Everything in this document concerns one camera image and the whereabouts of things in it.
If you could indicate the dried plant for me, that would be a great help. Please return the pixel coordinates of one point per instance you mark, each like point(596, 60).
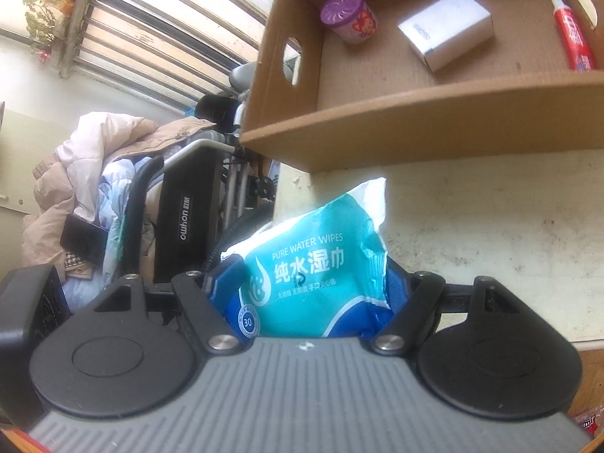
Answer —
point(45, 14)

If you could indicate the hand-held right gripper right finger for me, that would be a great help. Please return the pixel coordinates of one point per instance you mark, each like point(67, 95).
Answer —
point(396, 288)

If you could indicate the small white carton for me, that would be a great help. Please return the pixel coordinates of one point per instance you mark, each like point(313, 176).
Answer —
point(448, 28)

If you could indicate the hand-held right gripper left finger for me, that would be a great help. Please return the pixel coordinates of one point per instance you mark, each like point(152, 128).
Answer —
point(226, 288)

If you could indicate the metal window grille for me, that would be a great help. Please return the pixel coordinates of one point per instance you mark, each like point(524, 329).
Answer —
point(155, 19)

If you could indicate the black folded wheelchair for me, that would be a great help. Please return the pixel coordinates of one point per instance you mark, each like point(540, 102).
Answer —
point(184, 217)

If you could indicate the blue wet wipes packet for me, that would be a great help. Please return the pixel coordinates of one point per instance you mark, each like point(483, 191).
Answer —
point(311, 269)

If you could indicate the light blue clothing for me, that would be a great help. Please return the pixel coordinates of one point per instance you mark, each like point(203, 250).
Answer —
point(120, 184)

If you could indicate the red toothpaste tube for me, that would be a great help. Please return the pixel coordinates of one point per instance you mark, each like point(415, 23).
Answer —
point(573, 33)

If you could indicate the purple air freshener jar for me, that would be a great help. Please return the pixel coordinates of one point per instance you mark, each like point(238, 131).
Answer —
point(349, 16)

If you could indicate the brown cardboard box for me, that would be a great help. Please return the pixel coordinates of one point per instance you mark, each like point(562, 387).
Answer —
point(424, 118)

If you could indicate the red snack packet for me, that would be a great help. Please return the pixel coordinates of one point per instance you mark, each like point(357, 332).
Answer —
point(592, 422)

